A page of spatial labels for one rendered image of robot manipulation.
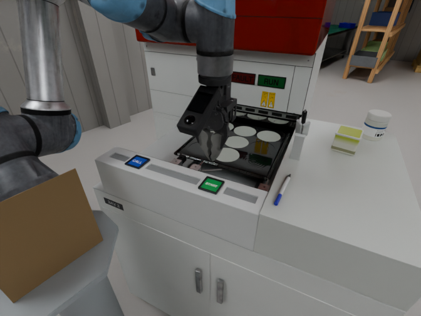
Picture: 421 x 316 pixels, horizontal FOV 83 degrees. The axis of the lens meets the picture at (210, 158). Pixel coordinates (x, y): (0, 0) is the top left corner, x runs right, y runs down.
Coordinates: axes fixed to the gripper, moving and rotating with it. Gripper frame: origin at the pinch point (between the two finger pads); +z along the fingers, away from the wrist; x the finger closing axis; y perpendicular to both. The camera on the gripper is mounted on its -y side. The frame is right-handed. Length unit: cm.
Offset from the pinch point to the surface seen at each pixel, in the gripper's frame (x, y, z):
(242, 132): 7.2, 45.8, 15.8
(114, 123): 215, 151, 100
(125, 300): 49, -7, 106
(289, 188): -19.6, 8.8, 9.3
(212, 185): -0.3, 0.6, 9.3
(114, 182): 33.4, -4.7, 17.1
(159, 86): 60, 57, 6
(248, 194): -10.2, 2.4, 10.1
